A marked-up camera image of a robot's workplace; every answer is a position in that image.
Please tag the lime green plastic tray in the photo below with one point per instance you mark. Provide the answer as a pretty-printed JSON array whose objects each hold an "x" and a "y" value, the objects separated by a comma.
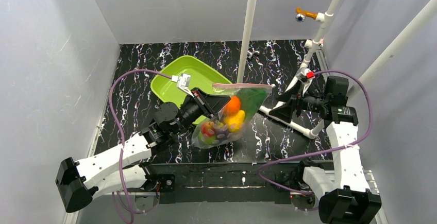
[{"x": 201, "y": 76}]

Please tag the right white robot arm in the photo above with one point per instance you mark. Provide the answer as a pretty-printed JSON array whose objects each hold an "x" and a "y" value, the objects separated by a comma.
[{"x": 346, "y": 197}]

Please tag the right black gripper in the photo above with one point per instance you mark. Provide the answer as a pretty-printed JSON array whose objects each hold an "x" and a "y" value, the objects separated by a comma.
[{"x": 295, "y": 103}]

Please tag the orange fake fruit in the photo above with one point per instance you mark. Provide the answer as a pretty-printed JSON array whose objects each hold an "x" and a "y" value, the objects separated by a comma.
[{"x": 233, "y": 106}]

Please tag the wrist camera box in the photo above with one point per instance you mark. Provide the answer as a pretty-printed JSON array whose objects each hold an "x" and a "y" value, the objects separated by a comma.
[
  {"x": 305, "y": 75},
  {"x": 182, "y": 83}
]

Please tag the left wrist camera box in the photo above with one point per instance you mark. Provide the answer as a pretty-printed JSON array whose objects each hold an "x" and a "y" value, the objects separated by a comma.
[{"x": 182, "y": 83}]

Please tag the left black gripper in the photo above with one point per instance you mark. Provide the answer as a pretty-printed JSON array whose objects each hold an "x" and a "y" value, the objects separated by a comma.
[{"x": 204, "y": 100}]

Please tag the white PVC pipe frame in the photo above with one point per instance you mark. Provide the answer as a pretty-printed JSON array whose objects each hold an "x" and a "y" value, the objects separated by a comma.
[{"x": 325, "y": 20}]

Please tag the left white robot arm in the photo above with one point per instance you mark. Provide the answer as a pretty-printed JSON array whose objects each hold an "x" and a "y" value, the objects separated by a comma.
[{"x": 79, "y": 182}]

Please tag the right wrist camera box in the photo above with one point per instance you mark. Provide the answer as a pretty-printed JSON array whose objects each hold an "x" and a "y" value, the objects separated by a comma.
[{"x": 305, "y": 75}]

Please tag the red fake fruit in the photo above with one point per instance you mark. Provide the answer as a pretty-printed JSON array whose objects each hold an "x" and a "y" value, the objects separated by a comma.
[{"x": 207, "y": 129}]

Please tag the yellow fake pepper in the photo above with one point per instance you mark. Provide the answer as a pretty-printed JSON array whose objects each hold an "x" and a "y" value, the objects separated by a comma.
[{"x": 235, "y": 123}]

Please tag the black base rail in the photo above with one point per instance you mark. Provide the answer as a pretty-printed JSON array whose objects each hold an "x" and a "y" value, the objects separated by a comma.
[{"x": 221, "y": 182}]

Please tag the orange faucet handle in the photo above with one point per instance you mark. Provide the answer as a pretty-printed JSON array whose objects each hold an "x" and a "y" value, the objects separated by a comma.
[{"x": 301, "y": 15}]

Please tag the small metal fitting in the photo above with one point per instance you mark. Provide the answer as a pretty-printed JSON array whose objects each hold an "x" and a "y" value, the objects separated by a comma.
[{"x": 251, "y": 54}]

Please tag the clear zip top bag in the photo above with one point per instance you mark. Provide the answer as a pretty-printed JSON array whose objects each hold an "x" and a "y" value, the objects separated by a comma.
[{"x": 222, "y": 134}]

